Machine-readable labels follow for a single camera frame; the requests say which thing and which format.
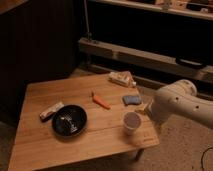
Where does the orange carrot toy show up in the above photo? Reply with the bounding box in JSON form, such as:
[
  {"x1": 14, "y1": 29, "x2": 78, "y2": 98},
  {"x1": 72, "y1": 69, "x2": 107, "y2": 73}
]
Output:
[{"x1": 92, "y1": 93, "x2": 110, "y2": 110}]

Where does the white snack bar packet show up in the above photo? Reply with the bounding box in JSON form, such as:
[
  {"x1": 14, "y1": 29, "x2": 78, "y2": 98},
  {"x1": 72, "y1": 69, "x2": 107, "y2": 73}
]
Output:
[{"x1": 39, "y1": 102, "x2": 64, "y2": 121}]

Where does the blue sponge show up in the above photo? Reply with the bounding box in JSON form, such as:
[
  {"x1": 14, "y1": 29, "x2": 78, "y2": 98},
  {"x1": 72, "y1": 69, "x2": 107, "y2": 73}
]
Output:
[{"x1": 122, "y1": 95, "x2": 142, "y2": 106}]

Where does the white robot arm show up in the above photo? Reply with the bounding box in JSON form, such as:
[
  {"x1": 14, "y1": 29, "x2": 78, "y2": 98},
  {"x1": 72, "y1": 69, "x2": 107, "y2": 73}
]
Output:
[{"x1": 136, "y1": 79, "x2": 213, "y2": 129}]

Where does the wooden table leg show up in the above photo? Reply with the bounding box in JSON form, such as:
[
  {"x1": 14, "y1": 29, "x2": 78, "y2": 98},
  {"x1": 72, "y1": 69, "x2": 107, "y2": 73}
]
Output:
[{"x1": 134, "y1": 149, "x2": 144, "y2": 161}]

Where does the black case handle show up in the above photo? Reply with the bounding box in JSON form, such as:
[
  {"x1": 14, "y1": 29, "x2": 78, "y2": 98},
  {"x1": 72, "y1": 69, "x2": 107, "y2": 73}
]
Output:
[{"x1": 175, "y1": 58, "x2": 207, "y2": 70}]

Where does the metal pole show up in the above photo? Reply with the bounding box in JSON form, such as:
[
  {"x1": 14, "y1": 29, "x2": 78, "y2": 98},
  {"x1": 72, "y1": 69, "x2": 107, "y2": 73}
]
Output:
[{"x1": 83, "y1": 0, "x2": 92, "y2": 41}]

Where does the black ceramic bowl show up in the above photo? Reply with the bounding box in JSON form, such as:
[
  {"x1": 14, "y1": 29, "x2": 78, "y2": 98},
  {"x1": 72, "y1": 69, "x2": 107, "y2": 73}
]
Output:
[{"x1": 52, "y1": 105, "x2": 87, "y2": 137}]

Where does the wooden shelf board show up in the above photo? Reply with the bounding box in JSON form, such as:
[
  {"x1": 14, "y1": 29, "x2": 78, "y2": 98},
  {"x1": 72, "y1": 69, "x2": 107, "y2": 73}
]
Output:
[{"x1": 90, "y1": 0, "x2": 213, "y2": 21}]

